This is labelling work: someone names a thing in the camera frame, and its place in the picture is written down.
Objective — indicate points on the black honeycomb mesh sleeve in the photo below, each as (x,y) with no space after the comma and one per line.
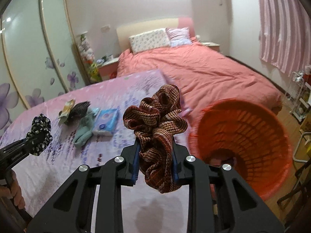
(78,111)

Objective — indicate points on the coral pink duvet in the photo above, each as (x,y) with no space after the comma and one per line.
(203,75)

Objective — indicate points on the beige pink headboard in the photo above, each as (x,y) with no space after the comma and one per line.
(125,31)

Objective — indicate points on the stack of plush toys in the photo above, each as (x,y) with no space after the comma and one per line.
(88,59)

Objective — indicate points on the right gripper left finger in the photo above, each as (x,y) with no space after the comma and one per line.
(129,174)

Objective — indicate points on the pink white nightstand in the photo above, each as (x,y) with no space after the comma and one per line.
(108,70)

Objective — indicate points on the pink striped pillow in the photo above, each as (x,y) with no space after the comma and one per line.
(179,36)

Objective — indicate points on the orange plastic laundry basket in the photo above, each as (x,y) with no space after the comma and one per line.
(250,134)

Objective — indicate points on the pink striped curtain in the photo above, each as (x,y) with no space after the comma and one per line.
(284,35)

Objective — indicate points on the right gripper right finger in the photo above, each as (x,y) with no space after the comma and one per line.
(180,173)

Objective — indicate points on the person's left hand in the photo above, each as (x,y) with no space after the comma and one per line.
(14,192)

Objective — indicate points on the pink lavender print sheet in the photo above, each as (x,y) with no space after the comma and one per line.
(144,209)

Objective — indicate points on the white wire rack shelf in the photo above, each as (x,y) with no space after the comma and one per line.
(297,95)

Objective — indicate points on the sliding door floral wardrobe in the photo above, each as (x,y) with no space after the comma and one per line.
(39,58)

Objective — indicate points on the white tube frame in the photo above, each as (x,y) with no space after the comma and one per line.
(300,148)

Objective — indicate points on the brown striped scrunchie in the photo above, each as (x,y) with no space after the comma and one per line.
(154,122)

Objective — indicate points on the white floral pillow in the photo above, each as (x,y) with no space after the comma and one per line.
(149,40)

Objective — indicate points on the black white dotted scrunchie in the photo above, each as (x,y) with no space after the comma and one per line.
(39,136)

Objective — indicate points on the dark wooden chair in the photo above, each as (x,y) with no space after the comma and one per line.
(298,218)

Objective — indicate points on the blue tissue packet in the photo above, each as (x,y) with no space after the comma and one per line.
(105,123)

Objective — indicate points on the far side nightstand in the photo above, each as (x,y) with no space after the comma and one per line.
(212,45)

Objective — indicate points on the yellow snack wrapper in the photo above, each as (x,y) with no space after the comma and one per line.
(64,114)

